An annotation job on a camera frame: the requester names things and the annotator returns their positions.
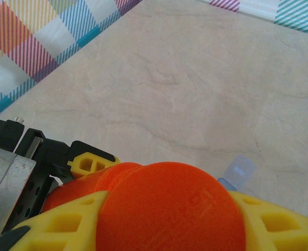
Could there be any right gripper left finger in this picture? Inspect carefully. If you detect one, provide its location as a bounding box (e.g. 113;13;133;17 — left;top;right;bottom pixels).
0;190;110;251

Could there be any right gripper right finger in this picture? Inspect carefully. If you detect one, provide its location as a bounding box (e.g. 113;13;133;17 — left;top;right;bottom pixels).
226;190;308;251

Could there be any orange pill bottle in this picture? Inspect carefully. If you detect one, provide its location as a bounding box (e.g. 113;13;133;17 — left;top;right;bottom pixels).
41;161;248;251

